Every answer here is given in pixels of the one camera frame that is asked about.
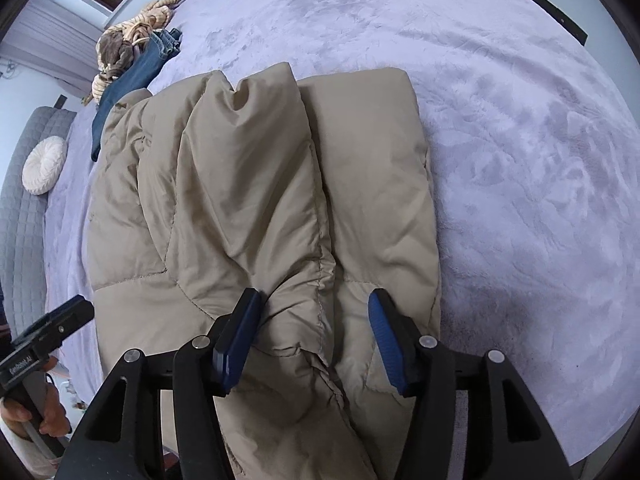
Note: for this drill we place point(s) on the beige puffer jacket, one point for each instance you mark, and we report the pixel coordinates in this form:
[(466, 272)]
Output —
[(250, 185)]

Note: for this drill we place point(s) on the blue jeans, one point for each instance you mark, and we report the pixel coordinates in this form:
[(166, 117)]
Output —
[(135, 75)]

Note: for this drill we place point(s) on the grey quilted headboard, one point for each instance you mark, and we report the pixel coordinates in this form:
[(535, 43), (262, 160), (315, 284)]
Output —
[(20, 235)]

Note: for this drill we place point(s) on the round white cushion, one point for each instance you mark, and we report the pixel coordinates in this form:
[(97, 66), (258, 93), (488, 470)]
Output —
[(44, 165)]

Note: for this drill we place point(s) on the lavender plush blanket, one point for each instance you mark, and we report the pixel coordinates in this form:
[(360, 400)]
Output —
[(500, 160)]

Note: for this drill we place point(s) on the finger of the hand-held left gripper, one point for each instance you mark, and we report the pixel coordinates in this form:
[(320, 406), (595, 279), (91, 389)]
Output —
[(65, 325), (62, 306)]

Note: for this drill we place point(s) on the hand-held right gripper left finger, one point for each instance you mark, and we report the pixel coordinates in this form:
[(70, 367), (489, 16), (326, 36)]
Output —
[(240, 340)]

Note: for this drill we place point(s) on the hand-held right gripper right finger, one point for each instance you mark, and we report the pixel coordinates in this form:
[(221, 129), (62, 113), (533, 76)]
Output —
[(385, 340)]

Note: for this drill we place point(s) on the brown fuzzy garment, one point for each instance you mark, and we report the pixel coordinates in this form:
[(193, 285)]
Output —
[(112, 50)]

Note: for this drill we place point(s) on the person's left hand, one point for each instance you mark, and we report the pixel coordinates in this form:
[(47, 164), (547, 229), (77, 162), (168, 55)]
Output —
[(55, 410)]

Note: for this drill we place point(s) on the tan striped garment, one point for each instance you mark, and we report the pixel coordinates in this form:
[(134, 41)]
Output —
[(150, 17)]

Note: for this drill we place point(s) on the white pleated curtain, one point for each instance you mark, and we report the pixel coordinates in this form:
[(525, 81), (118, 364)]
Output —
[(50, 45)]

